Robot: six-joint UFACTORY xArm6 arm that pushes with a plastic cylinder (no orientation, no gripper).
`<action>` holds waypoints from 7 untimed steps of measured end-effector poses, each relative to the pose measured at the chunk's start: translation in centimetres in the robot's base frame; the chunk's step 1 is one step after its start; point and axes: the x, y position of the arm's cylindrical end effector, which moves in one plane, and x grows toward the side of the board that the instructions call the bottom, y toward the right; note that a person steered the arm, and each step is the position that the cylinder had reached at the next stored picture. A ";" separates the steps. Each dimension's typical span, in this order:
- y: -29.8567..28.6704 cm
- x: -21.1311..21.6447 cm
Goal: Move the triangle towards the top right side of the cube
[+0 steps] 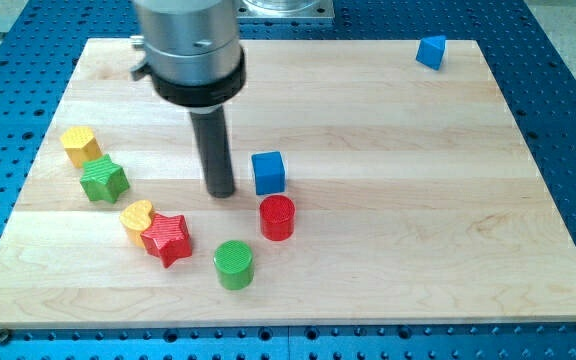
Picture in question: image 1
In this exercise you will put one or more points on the blue triangle block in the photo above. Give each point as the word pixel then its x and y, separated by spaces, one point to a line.
pixel 431 50

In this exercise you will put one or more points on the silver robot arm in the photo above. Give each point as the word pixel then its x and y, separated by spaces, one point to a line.
pixel 191 50

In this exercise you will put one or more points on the blue cube block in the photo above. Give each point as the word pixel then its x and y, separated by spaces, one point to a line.
pixel 269 173

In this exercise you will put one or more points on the red cylinder block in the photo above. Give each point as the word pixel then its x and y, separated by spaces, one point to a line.
pixel 277 217

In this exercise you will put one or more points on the wooden board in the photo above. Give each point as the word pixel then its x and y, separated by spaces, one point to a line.
pixel 417 199

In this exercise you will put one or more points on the green cylinder block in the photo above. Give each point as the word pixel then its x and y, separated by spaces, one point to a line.
pixel 234 264

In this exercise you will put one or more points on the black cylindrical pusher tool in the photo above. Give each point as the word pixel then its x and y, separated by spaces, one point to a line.
pixel 212 141

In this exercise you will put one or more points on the red star block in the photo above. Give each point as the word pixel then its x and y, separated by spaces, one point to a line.
pixel 168 239

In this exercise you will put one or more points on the yellow heart block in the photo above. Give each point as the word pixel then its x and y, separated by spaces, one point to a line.
pixel 137 218

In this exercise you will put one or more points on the green star block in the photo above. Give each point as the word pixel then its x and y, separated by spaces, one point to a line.
pixel 103 180

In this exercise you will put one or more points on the yellow hexagon block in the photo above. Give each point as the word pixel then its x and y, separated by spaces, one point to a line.
pixel 80 145

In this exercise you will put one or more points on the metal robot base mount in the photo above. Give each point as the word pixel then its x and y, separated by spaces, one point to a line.
pixel 285 10

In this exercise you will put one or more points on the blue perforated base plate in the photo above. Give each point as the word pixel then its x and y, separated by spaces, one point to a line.
pixel 41 49

